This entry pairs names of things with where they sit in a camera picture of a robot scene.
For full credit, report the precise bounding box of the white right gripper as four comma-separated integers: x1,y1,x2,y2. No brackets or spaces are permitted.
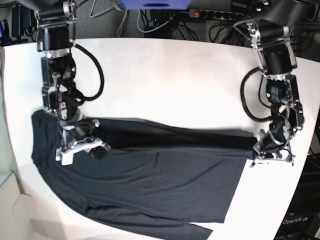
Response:
55,119,111,166

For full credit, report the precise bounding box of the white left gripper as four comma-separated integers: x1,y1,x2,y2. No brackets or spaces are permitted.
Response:
250,128,296,167

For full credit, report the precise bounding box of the dark navy long-sleeve shirt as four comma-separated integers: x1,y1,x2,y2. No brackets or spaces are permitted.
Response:
31,110,257,240

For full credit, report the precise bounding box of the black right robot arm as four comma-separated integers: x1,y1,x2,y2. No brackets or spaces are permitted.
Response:
19,0,111,166

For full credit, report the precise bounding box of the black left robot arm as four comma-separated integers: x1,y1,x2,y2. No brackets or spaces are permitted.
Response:
233,0,320,166

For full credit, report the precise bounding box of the black OpenArm computer case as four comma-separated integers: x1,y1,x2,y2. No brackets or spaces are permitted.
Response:
274,153,320,240

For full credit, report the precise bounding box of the blue box on shelf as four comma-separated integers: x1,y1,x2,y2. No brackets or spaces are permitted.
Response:
120,0,191,10

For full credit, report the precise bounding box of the grey cable on floor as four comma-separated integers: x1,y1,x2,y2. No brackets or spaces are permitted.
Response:
88,0,131,38

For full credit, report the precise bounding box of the white power strip red switch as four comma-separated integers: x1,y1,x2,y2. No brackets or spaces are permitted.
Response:
186,9,245,21

